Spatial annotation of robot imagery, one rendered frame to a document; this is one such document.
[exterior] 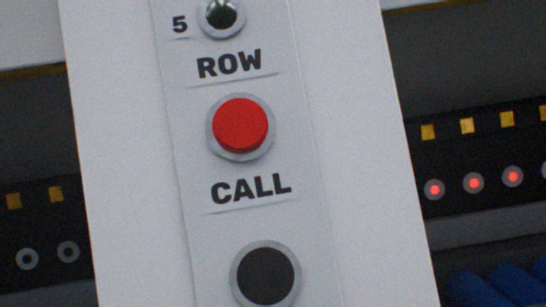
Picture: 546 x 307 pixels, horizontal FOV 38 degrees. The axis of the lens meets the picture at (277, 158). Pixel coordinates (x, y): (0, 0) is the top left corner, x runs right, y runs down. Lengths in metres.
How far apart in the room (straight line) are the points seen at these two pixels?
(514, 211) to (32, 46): 0.26
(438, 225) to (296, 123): 0.19
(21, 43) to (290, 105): 0.09
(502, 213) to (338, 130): 0.20
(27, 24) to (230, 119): 0.07
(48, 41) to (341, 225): 0.11
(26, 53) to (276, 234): 0.10
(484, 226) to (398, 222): 0.19
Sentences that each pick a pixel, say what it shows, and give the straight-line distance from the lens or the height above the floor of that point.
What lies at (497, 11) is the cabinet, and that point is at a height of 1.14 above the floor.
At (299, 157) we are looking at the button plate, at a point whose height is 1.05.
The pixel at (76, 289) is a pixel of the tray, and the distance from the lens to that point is 0.41.
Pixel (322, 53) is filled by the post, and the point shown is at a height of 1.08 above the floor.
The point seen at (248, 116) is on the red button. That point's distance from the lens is 0.22.
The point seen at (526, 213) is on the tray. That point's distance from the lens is 0.42.
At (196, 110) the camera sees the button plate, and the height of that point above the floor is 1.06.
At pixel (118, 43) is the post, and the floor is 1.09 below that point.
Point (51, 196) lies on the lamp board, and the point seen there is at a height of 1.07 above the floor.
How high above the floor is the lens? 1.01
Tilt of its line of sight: 9 degrees up
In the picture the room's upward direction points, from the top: 10 degrees counter-clockwise
